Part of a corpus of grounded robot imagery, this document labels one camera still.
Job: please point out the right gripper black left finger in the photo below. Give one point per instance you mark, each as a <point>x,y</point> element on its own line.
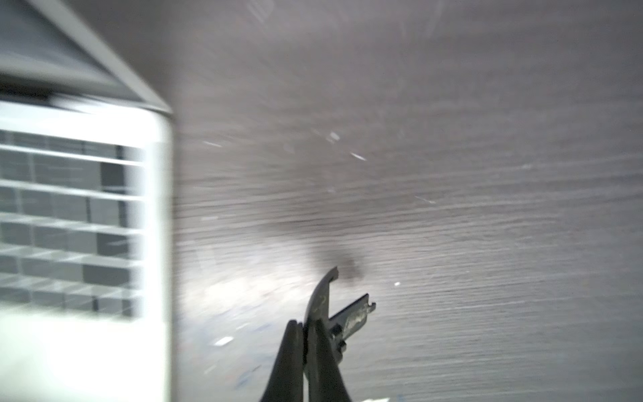
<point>286,380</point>

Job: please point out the silver laptop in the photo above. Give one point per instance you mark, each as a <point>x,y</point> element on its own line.
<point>86,216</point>

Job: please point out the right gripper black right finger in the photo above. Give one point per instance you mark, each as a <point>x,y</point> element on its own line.
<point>325,382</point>

